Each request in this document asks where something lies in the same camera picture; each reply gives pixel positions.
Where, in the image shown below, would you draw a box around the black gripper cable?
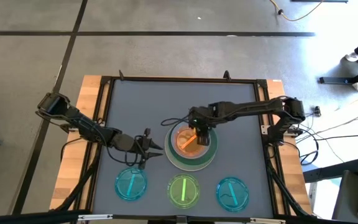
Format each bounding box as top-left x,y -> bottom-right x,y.
160,114 -> 194,127
103,133 -> 147,168

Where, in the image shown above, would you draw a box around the large light green plate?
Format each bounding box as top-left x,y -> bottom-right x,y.
163,126 -> 218,172

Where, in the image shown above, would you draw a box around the grey table mat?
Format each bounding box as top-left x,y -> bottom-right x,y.
92,79 -> 275,218

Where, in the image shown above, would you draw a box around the black cable bundle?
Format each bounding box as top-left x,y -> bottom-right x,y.
265,146 -> 312,218
53,152 -> 101,213

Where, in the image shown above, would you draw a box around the silver frame bracket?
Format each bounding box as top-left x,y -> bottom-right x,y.
249,217 -> 287,224
77,213 -> 114,222

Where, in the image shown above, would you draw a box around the black desk foot bar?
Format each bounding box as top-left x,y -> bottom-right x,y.
318,60 -> 358,85

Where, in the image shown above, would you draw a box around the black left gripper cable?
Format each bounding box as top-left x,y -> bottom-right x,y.
103,133 -> 147,168

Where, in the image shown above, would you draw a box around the orange transparent plastic plate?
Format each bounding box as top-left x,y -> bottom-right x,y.
173,124 -> 210,157

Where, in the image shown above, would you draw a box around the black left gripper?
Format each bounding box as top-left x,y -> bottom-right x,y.
121,127 -> 164,170

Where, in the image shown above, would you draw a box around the green transparent plastic plate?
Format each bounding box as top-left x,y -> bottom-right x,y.
166,173 -> 201,210

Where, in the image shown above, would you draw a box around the black loose cables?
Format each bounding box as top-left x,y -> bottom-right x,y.
290,124 -> 358,166

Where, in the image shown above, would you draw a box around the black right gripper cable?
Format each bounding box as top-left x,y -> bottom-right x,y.
160,114 -> 194,127

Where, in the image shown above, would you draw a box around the grey desk leg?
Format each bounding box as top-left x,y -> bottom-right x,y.
302,158 -> 358,184

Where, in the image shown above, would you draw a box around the yellow floor cable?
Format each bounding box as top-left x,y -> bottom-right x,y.
268,0 -> 325,22

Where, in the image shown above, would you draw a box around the cyan transparent plastic plate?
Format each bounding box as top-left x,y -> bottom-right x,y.
114,167 -> 149,202
216,177 -> 250,213

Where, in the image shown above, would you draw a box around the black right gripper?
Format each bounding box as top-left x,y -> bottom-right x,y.
188,105 -> 214,147

